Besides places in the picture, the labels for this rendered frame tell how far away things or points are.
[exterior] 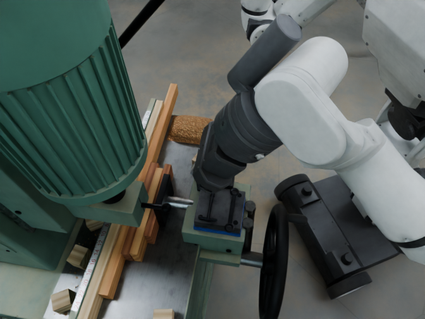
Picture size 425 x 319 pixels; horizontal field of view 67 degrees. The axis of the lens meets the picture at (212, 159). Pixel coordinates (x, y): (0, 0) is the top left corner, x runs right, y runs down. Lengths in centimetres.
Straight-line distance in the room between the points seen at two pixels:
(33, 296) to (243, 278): 101
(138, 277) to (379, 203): 52
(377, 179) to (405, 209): 4
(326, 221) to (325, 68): 131
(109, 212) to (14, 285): 39
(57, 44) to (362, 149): 29
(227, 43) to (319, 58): 235
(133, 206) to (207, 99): 169
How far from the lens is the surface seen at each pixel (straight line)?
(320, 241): 157
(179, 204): 72
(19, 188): 55
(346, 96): 244
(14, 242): 74
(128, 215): 61
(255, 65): 37
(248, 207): 70
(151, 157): 81
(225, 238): 68
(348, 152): 34
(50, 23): 29
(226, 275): 165
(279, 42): 35
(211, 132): 48
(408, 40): 66
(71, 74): 32
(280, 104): 33
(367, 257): 165
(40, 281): 92
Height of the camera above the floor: 160
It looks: 57 degrees down
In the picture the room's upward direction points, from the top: straight up
